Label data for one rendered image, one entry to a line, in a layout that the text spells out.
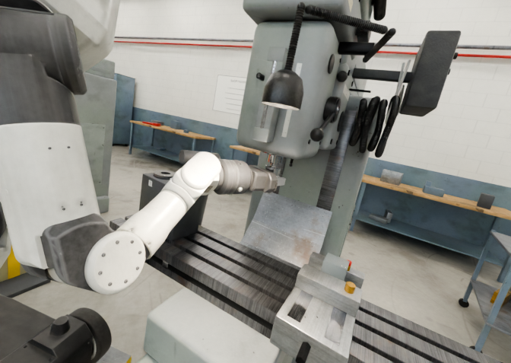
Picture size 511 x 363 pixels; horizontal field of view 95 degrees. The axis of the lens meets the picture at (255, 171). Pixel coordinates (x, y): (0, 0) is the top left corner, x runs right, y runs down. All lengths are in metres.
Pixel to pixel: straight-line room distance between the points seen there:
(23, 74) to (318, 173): 0.91
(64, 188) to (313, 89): 0.49
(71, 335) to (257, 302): 0.64
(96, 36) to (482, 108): 4.98
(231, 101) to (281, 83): 5.42
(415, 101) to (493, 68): 4.38
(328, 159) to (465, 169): 4.12
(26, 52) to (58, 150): 0.11
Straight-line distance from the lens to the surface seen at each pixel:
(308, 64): 0.59
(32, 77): 0.37
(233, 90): 5.85
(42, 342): 1.10
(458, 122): 5.00
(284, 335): 0.60
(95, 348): 1.19
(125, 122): 7.99
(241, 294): 0.72
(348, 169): 1.01
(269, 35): 0.65
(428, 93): 0.86
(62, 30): 0.38
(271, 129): 0.56
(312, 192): 1.05
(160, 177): 0.95
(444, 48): 0.89
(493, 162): 5.11
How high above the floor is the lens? 1.37
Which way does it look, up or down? 11 degrees down
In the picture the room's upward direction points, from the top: 11 degrees clockwise
